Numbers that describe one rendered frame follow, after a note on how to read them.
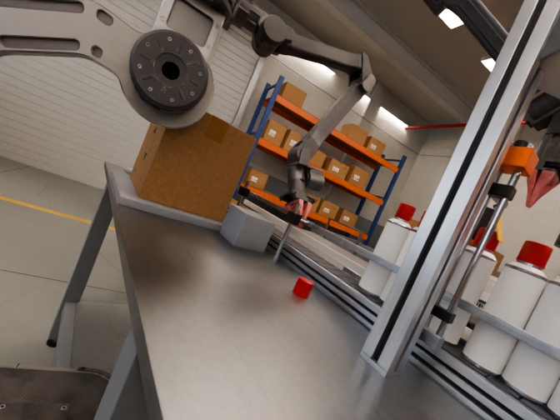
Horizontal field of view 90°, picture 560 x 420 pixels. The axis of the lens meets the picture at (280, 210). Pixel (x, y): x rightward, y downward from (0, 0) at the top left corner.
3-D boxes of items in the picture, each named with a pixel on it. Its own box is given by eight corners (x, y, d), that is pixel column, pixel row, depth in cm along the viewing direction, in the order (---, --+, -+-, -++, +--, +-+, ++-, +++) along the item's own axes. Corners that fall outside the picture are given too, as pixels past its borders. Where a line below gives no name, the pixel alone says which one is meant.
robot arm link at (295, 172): (283, 170, 95) (292, 161, 90) (300, 175, 98) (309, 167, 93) (284, 187, 91) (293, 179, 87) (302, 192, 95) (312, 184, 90)
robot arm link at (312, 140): (349, 81, 108) (370, 69, 98) (357, 93, 110) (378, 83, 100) (281, 156, 95) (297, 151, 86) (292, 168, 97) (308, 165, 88)
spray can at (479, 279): (454, 342, 50) (505, 237, 49) (457, 351, 45) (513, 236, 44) (424, 325, 52) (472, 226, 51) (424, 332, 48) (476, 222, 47)
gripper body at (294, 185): (316, 203, 89) (314, 183, 92) (293, 193, 82) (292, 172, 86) (302, 211, 93) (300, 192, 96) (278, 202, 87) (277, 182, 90)
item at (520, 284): (503, 377, 43) (565, 254, 41) (493, 379, 39) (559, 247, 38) (467, 352, 47) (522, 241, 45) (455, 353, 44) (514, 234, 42)
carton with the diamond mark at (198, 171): (222, 222, 84) (257, 138, 82) (137, 197, 70) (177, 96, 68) (195, 198, 108) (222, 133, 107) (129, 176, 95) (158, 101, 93)
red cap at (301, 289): (300, 298, 54) (307, 283, 54) (289, 289, 56) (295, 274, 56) (311, 299, 56) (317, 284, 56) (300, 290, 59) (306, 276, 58)
